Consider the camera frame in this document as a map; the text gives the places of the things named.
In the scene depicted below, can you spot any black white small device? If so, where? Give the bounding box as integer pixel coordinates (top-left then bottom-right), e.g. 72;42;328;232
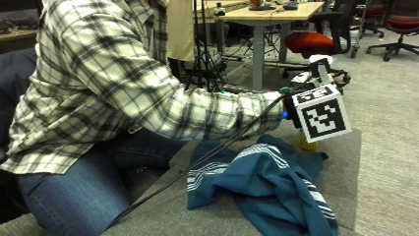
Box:
212;2;228;18

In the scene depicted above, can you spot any black tripod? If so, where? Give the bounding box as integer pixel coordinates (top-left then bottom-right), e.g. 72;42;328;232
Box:
187;0;229;93

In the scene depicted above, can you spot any red black office chair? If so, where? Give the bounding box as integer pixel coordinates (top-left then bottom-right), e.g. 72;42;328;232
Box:
366;0;419;63
282;0;365;79

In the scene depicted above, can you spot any white marker cube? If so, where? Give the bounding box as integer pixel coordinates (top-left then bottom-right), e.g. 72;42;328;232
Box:
292;83;354;144

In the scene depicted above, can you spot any dark round plate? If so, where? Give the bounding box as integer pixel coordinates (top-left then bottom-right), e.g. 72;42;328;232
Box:
248;4;280;12

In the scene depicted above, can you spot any black white glove camera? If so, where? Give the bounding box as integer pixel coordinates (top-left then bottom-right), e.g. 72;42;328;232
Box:
292;54;336;87

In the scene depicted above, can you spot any light wooden desk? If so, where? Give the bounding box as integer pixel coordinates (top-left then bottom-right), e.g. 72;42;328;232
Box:
214;1;328;91

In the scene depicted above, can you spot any cream hanging cloth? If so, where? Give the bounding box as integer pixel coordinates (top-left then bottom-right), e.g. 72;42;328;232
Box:
167;0;197;63

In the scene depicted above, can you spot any blue white-striped cloth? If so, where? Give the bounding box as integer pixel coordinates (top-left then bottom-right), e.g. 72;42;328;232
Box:
187;133;341;236

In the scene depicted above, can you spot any black glove cable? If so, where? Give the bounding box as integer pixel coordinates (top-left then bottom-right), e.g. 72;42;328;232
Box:
108;94;288;228

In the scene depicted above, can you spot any grey upholstered ottoman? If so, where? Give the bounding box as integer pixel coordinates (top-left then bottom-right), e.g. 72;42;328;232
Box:
0;127;365;236

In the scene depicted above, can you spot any yellow round object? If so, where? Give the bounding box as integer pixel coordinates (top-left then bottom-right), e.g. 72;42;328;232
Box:
296;129;322;152

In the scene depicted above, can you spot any the person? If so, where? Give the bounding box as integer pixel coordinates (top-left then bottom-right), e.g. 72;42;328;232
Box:
0;0;286;236

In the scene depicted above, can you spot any dark blue cushion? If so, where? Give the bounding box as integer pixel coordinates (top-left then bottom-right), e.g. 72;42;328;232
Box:
0;48;40;155

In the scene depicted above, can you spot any dark wall shelf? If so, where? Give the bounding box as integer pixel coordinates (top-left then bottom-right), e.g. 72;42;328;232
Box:
0;0;43;54

